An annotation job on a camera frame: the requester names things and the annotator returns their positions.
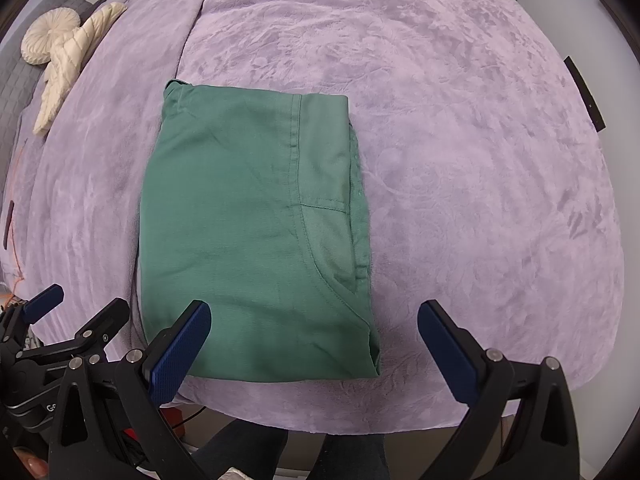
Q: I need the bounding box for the black strap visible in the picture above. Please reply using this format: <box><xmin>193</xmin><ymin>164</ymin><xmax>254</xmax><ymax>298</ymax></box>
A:
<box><xmin>564</xmin><ymin>56</ymin><xmax>607</xmax><ymax>129</ymax></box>
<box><xmin>2</xmin><ymin>201</ymin><xmax>16</xmax><ymax>251</ymax></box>

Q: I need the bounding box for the person's left hand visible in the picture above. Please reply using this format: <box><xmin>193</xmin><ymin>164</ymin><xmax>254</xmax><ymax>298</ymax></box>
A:
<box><xmin>14</xmin><ymin>447</ymin><xmax>49</xmax><ymax>478</ymax></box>

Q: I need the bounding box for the cream round pleated pillow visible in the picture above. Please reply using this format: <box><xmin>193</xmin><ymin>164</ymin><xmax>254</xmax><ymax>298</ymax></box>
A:
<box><xmin>21</xmin><ymin>7</ymin><xmax>83</xmax><ymax>67</ymax></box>

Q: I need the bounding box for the person's left leg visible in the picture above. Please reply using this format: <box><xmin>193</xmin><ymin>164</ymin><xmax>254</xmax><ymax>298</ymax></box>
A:
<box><xmin>190</xmin><ymin>417</ymin><xmax>290</xmax><ymax>480</ymax></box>

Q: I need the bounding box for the green button-up work shirt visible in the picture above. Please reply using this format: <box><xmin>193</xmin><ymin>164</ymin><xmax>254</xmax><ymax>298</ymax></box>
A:
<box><xmin>136</xmin><ymin>79</ymin><xmax>382</xmax><ymax>380</ymax></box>

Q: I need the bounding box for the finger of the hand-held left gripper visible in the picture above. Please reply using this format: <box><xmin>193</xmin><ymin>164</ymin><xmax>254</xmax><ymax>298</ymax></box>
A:
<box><xmin>0</xmin><ymin>284</ymin><xmax>65</xmax><ymax>346</ymax></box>
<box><xmin>15</xmin><ymin>298</ymin><xmax>131</xmax><ymax>376</ymax></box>

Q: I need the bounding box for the person's leg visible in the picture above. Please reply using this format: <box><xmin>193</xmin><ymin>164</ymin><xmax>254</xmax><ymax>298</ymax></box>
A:
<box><xmin>190</xmin><ymin>417</ymin><xmax>290</xmax><ymax>480</ymax></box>
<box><xmin>312</xmin><ymin>432</ymin><xmax>392</xmax><ymax>480</ymax></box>

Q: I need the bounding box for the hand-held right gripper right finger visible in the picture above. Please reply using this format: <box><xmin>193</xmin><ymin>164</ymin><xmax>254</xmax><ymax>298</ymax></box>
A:
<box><xmin>417</xmin><ymin>300</ymin><xmax>583</xmax><ymax>480</ymax></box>

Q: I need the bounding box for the cream quilted jacket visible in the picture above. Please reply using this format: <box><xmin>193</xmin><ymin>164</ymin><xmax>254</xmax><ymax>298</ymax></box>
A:
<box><xmin>32</xmin><ymin>1</ymin><xmax>128</xmax><ymax>136</ymax></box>

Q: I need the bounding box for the purple plush blanket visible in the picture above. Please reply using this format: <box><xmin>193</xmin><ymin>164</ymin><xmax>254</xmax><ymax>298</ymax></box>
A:
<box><xmin>0</xmin><ymin>0</ymin><xmax>628</xmax><ymax>436</ymax></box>

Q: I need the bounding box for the person's right leg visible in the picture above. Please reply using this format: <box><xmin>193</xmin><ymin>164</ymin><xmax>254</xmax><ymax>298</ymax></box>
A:
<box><xmin>312</xmin><ymin>432</ymin><xmax>392</xmax><ymax>480</ymax></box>

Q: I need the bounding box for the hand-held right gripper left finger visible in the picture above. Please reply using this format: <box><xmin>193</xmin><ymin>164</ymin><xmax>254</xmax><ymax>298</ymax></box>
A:
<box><xmin>47</xmin><ymin>300</ymin><xmax>213</xmax><ymax>480</ymax></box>

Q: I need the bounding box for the red object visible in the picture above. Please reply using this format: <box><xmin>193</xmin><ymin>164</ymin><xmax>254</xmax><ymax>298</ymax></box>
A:
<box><xmin>122</xmin><ymin>406</ymin><xmax>185</xmax><ymax>453</ymax></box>

